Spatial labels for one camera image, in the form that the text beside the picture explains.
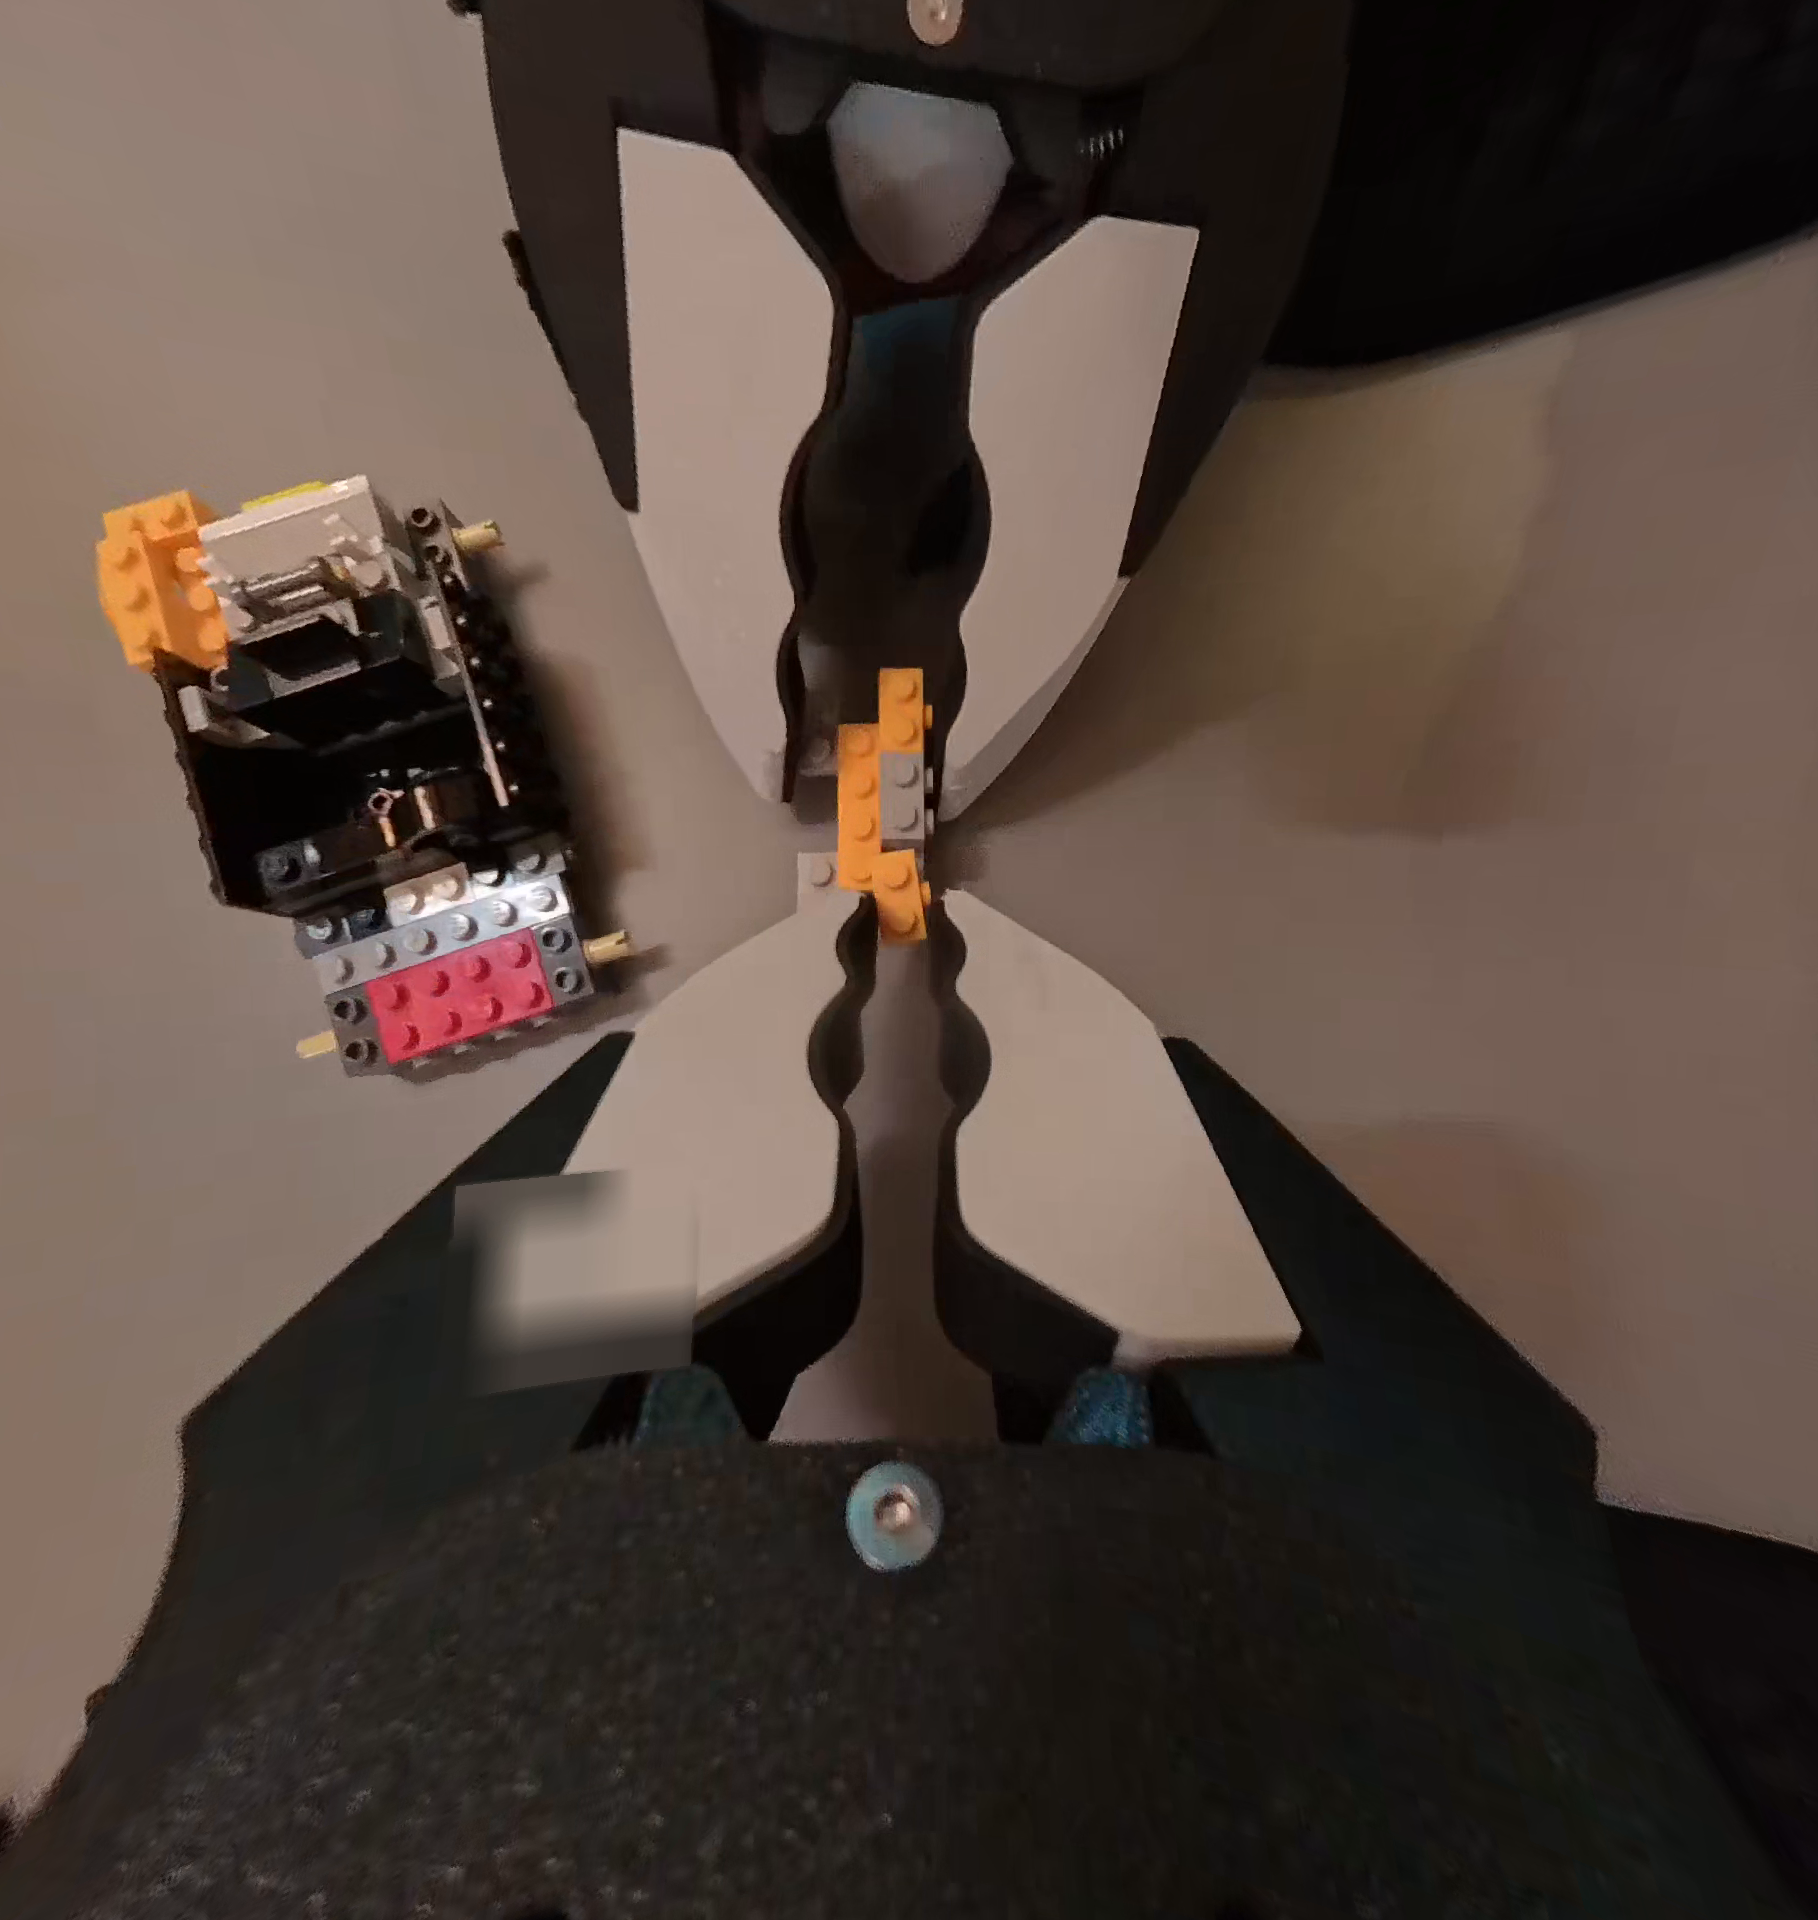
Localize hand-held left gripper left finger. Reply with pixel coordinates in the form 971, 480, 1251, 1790
555, 854, 869, 1433

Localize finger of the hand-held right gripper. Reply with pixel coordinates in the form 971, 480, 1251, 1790
613, 118, 864, 811
924, 201, 1202, 824

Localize orange grey toy brick assembly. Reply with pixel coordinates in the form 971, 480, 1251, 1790
832, 668, 945, 946

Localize toy brick car model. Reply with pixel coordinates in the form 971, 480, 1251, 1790
97, 477, 655, 1084

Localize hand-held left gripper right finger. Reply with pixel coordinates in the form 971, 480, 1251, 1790
933, 888, 1310, 1443

